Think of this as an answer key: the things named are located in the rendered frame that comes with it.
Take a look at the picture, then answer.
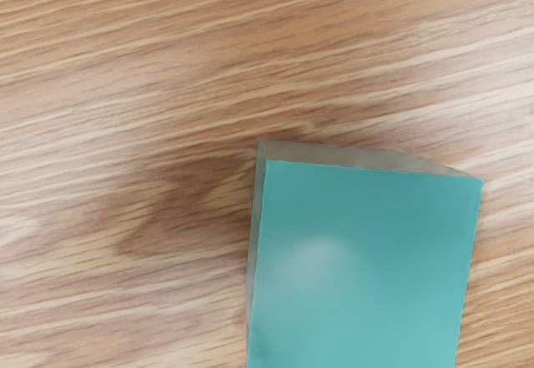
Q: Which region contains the teal rectangular block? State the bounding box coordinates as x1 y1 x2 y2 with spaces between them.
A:
244 138 485 368

